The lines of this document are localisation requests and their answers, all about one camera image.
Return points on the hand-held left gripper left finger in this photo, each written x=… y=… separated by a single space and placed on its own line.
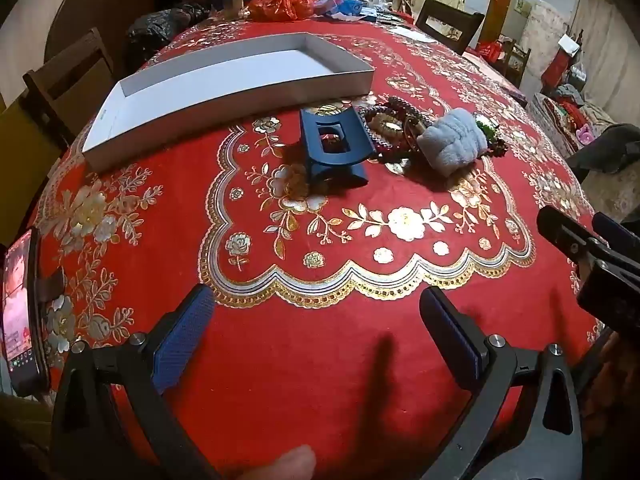
x=182 y=342

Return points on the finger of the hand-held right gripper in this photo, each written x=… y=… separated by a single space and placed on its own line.
x=620 y=235
x=565 y=232

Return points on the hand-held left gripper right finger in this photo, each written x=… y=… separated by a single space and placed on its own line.
x=457 y=340

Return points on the person's left hand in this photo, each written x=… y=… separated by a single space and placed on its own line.
x=280 y=465

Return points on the pile of clothes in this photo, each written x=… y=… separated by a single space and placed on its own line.
x=575 y=110

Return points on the grey fluffy scrunchie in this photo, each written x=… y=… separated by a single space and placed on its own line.
x=452 y=140

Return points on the smartphone with lit screen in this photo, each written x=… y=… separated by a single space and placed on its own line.
x=20 y=310

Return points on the red floral tablecloth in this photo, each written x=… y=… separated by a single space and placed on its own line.
x=320 y=240

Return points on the dark wooden chair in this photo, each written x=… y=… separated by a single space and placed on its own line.
x=517 y=62
x=70 y=85
x=450 y=22

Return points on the gold bangle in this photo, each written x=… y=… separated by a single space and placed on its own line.
x=389 y=125

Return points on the blue hair claw clip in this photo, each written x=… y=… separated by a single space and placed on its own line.
x=330 y=152

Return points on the white shallow cardboard box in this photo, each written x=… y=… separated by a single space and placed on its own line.
x=240 y=92

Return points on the blue plastic bag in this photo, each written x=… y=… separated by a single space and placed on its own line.
x=345 y=6

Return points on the black plastic bag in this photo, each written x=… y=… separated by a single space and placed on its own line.
x=162 y=22

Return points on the round wooden tabletop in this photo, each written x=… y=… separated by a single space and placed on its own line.
x=95 y=0

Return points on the red plastic bag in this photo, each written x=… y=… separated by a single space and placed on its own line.
x=282 y=2

